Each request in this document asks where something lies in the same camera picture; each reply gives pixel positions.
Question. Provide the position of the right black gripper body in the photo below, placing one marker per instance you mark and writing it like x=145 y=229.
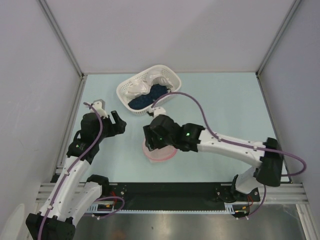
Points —
x=161 y=142

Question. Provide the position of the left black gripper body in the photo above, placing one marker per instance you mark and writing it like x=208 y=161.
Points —
x=108 y=129

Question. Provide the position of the pink mesh laundry bag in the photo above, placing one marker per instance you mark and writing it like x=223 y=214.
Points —
x=159 y=155

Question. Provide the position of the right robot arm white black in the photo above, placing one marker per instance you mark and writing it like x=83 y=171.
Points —
x=264 y=158

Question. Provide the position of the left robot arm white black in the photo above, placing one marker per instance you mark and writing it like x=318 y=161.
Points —
x=58 y=218

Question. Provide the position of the dark blue bra in basket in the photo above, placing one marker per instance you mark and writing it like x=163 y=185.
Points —
x=145 y=100

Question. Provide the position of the white bra in basket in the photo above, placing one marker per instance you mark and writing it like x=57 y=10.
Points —
x=140 y=87

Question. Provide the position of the white plastic perforated basket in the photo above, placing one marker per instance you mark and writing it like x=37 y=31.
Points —
x=166 y=71

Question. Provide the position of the white object bottom left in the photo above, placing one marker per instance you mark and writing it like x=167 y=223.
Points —
x=14 y=223

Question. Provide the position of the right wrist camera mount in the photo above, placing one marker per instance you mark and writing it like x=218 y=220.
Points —
x=156 y=111

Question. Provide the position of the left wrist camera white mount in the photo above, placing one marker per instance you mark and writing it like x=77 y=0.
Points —
x=99 y=106

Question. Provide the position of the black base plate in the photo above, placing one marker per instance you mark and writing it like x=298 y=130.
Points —
x=174 y=196

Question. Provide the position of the white cable duct strip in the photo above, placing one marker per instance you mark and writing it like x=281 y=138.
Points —
x=228 y=209

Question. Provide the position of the left aluminium corner post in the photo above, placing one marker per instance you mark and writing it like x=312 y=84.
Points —
x=49 y=15

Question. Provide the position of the aluminium corner post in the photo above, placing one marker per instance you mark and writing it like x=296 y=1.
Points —
x=49 y=15
x=278 y=36

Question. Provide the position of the right aluminium corner post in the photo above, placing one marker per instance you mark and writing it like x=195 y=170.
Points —
x=278 y=36

